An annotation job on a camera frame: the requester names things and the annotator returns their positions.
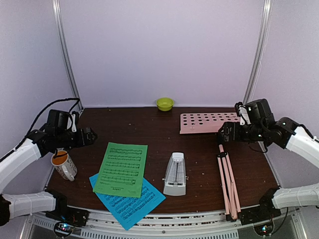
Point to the front aluminium rail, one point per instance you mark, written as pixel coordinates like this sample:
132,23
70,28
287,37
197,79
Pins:
204,225

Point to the blue sheet music paper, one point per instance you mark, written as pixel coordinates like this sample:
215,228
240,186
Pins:
129,211

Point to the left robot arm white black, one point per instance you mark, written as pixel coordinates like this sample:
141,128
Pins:
60,131

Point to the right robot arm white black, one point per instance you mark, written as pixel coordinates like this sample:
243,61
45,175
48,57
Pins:
258,124

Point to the green sheet music paper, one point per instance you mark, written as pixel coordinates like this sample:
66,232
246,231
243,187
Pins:
122,170

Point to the aluminium corner post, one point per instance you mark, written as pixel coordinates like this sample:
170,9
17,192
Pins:
63,44
260,49

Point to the pink folding music stand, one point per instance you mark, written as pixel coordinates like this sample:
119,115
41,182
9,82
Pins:
210,180

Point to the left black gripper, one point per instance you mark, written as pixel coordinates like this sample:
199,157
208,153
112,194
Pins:
81,141

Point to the yellow-green plastic bowl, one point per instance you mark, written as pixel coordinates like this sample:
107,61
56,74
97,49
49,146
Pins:
165,104

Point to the right aluminium corner post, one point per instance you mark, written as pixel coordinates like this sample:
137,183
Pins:
260,49

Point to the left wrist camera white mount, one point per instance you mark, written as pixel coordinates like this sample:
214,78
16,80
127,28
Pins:
74,120

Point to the white metronome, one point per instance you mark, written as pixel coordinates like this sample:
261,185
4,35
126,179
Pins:
175,176

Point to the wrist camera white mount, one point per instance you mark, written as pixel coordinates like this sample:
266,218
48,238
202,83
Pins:
242,113
74,120

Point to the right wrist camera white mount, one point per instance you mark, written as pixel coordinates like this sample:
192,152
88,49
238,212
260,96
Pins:
242,113

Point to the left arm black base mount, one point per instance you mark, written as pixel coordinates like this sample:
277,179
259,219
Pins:
63,212

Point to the left aluminium corner post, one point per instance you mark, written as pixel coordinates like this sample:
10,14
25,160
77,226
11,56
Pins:
63,44

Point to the white patterned mug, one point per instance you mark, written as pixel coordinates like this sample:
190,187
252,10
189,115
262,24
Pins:
64,165

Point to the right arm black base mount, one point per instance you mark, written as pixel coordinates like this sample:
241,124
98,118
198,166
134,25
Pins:
263,212

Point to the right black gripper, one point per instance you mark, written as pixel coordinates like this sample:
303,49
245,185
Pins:
227,126

